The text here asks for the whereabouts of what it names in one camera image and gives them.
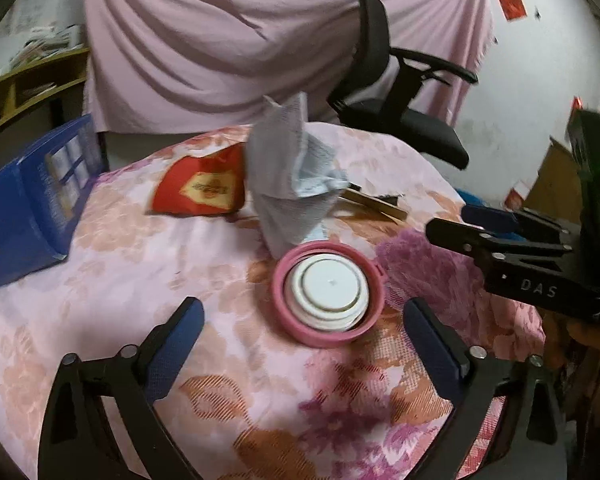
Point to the brown cardboard box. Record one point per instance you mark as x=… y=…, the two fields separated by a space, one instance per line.
x=555 y=180

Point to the blue cardboard box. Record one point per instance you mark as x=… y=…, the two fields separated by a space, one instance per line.
x=25 y=205

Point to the pile of papers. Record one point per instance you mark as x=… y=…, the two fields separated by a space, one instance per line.
x=45 y=42

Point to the yellow wooden shelf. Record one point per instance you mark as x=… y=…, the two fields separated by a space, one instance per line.
x=27 y=87

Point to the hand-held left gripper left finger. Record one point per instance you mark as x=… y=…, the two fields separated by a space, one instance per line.
x=180 y=342

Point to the flat golden strip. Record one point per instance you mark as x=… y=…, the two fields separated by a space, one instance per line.
x=375 y=205

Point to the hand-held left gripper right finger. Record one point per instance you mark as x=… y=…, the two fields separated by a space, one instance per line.
x=432 y=347

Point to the grey crumpled cloth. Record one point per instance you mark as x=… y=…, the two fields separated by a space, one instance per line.
x=290 y=175

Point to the pink hanging cloth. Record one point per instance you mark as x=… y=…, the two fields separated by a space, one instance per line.
x=260 y=45

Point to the pink bowl with white plates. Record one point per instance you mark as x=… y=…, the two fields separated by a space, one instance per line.
x=285 y=305

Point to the white round cap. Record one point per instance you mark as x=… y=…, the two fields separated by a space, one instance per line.
x=327 y=285

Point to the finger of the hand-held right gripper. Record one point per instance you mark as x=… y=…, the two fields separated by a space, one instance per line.
x=485 y=217
x=460 y=237

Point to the floral pink tablecloth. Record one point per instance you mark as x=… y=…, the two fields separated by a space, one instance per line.
x=230 y=285

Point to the black office chair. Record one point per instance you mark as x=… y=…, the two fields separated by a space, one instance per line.
x=400 y=95

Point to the red snack packet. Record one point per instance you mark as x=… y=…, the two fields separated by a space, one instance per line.
x=200 y=185

